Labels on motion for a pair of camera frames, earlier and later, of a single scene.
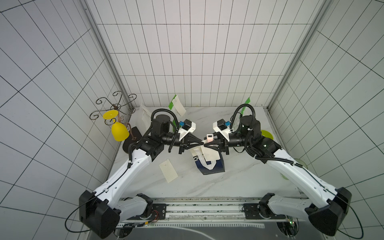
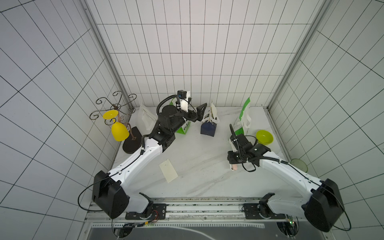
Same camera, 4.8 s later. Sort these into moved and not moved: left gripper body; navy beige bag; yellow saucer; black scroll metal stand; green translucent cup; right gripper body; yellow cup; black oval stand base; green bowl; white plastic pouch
Moved: navy beige bag; right gripper body; left gripper body
Not moved: green translucent cup; yellow saucer; white plastic pouch; black oval stand base; green bowl; yellow cup; black scroll metal stand
